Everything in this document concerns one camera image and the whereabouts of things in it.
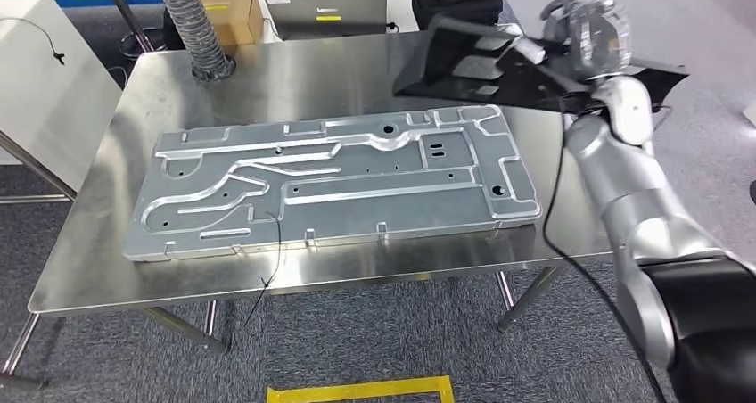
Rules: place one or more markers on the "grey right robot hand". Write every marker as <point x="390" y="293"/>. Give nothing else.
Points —
<point x="593" y="37"/>

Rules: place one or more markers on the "black plastic panel part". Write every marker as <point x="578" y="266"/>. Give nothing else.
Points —
<point x="520" y="87"/>

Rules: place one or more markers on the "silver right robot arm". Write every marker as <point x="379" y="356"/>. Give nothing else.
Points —
<point x="626" y="176"/>

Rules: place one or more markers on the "steel workbench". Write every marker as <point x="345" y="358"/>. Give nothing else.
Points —
<point x="295" y="87"/>

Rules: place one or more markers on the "black bag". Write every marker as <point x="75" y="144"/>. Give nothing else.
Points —
<point x="455" y="1"/>

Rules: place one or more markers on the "machined aluminium plate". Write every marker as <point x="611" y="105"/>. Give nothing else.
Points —
<point x="354" y="211"/>

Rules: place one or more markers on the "brown cardboard box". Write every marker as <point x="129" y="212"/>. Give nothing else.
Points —
<point x="233" y="13"/>

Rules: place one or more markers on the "black pole stand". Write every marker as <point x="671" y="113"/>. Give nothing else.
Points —
<point x="127" y="13"/>

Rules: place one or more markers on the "white cabinet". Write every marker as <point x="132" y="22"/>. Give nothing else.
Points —
<point x="47" y="99"/>

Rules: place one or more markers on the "steel table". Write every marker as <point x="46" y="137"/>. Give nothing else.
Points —
<point x="35" y="170"/>

